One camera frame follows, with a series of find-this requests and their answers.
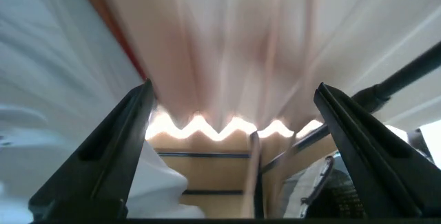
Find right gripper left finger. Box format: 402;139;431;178
28;78;156;218

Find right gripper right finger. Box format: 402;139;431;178
313;82;441;218

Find pale grey shorts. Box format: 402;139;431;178
0;0;206;218

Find white laundry basket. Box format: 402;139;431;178
282;123;435;218

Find pink clothes hanger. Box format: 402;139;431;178
240;132;297;218

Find black clothes rack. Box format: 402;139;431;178
154;41;441;218

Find beige curtain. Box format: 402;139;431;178
70;0;441;134

